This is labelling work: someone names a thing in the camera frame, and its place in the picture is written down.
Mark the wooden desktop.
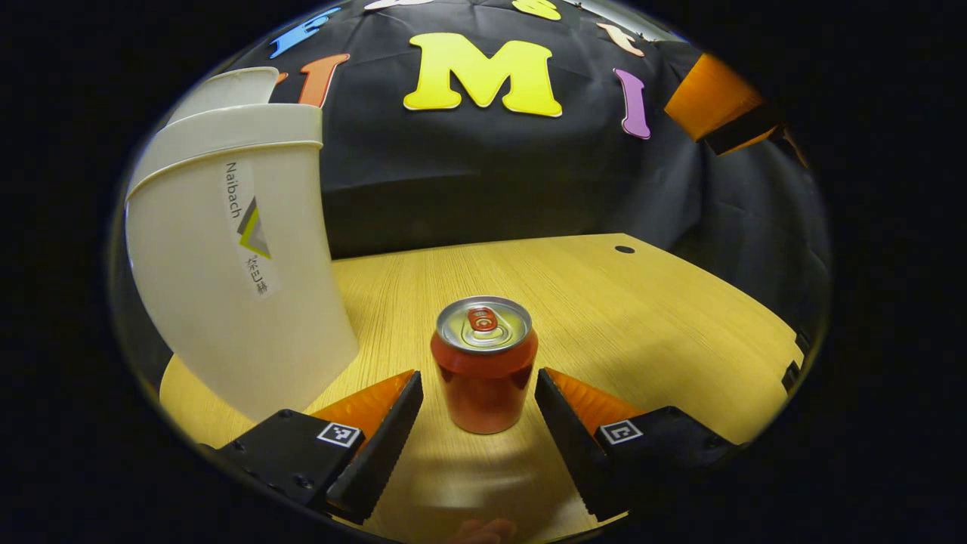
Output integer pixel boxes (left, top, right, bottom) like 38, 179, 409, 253
159, 233, 806, 542

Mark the white desktop garbage bin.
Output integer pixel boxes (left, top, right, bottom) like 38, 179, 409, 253
125, 66, 360, 423

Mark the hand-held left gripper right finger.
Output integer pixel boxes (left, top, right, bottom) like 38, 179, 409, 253
534, 367, 742, 523

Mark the red pop can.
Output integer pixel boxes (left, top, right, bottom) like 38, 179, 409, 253
430, 295, 540, 435

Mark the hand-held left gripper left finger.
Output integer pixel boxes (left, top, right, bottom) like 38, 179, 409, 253
204, 369, 425, 525

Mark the black backdrop cloth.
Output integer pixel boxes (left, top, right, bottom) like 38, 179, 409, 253
219, 0, 832, 333

